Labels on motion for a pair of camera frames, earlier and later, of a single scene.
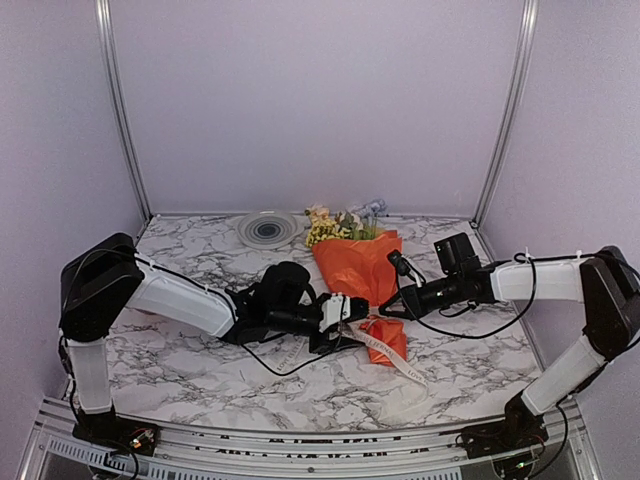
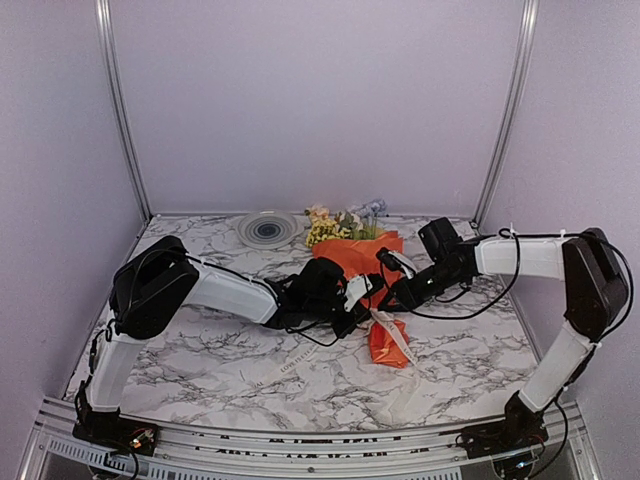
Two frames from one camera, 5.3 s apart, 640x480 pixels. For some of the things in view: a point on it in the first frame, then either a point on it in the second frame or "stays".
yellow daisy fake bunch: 321,230 stays
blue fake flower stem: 371,211 stays
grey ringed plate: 267,229 stays
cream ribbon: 371,342 to 372,315
